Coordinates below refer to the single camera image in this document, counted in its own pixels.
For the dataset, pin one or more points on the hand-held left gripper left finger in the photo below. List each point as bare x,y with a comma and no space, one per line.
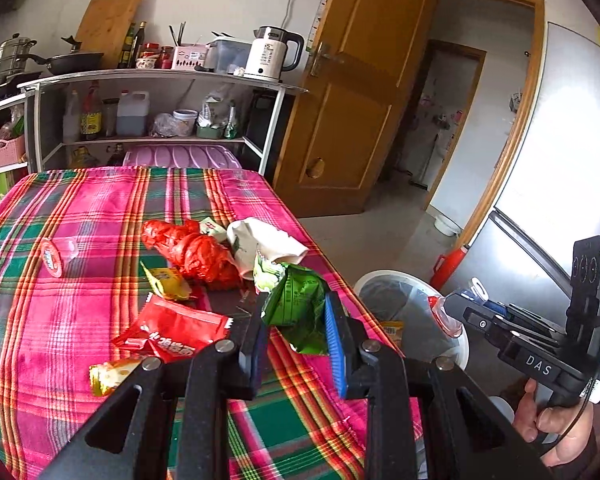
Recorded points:
259,345

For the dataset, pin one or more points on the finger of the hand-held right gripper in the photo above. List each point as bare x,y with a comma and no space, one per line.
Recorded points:
485,322
530,317

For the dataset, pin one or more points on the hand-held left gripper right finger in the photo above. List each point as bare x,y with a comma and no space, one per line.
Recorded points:
335,350

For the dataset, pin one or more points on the white round trash bin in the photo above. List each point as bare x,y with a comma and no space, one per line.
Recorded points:
461,355

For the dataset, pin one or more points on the bright green snack packet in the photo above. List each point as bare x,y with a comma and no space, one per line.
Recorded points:
300,305

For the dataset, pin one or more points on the pale green snack packet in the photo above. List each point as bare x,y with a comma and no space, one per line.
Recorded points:
267,272

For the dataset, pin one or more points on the red snack packet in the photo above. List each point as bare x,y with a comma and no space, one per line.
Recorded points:
175,325

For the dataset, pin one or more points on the red plastic bag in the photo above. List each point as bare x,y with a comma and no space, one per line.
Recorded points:
200,255

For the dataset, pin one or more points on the white paper bag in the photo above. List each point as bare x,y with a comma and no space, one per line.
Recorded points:
267,237

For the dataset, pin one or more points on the yellow snack wrapper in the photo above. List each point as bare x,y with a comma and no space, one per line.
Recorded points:
167,280

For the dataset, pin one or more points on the small white wrapper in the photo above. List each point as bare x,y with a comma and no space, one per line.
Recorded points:
212,228

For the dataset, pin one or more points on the gold snack wrapper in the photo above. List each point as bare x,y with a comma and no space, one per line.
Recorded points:
112,372

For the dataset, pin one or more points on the clear cup with red lid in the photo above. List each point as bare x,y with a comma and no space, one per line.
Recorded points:
52,257

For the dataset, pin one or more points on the person's right hand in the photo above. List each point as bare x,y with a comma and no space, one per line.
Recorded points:
570,437

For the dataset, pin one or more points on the yellow orange snack packet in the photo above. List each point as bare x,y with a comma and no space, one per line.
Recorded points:
392,332

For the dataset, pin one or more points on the red fire extinguisher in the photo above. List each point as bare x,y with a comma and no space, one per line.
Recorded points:
447,267

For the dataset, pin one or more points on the clear plastic bin liner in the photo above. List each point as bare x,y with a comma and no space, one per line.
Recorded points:
415,310

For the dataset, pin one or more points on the white basin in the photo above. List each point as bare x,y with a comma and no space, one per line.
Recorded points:
445,225

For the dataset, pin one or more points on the silver refrigerator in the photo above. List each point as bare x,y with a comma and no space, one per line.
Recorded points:
555,160

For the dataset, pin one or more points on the pink green plaid tablecloth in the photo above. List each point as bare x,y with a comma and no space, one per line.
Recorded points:
80,310

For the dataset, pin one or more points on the storage bin with pink lid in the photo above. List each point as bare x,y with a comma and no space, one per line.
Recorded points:
180,156

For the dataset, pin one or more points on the green bowl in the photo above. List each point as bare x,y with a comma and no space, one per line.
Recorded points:
210,131

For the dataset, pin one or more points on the small green bottle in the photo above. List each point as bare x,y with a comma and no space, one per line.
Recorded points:
231,122

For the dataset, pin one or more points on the white plastic tub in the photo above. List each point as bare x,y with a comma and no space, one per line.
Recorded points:
185,122

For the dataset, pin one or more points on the crumpled clear plastic bag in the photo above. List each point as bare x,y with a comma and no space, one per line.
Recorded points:
162,126

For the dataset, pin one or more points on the plastic bag of packets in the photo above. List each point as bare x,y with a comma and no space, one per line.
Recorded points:
217,107

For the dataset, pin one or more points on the wooden door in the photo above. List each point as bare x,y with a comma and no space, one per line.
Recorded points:
360,110

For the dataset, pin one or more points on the white plastic jerry can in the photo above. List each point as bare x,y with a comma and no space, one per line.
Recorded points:
132,117

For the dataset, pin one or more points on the dark glass jar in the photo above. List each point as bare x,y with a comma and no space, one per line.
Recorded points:
110,117

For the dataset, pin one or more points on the soy sauce bottle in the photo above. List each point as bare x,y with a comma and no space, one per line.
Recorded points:
91,120

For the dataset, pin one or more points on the white electric kettle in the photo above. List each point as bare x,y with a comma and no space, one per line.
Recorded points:
265,55

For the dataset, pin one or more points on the white metal shelf unit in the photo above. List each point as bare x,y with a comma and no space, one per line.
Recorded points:
155,74

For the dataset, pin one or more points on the clear plastic storage box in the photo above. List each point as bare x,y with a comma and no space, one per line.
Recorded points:
230,55

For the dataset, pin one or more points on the white plastic bottle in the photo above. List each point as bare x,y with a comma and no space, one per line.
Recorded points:
71,120

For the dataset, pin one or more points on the pink chopstick holder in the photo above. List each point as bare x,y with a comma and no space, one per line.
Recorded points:
190,58

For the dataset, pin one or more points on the pink plastic basket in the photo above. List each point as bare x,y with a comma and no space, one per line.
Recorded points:
7,153

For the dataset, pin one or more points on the dark chopsticks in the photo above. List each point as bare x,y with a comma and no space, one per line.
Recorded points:
177,35

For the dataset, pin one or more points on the dark oil bottle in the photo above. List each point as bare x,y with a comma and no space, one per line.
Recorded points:
138,45

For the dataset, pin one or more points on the green glass bottle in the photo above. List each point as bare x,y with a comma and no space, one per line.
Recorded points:
125,50

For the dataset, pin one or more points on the black wok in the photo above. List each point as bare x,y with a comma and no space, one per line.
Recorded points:
72,62

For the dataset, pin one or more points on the wooden cutting board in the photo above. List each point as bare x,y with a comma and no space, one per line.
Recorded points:
107,25

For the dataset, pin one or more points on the black gas stove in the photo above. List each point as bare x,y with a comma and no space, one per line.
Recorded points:
0,92

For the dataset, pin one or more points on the steel steamer pot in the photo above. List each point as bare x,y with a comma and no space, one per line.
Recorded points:
10,60

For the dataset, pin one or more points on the wall ruler strip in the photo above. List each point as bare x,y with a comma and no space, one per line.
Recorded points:
321,10

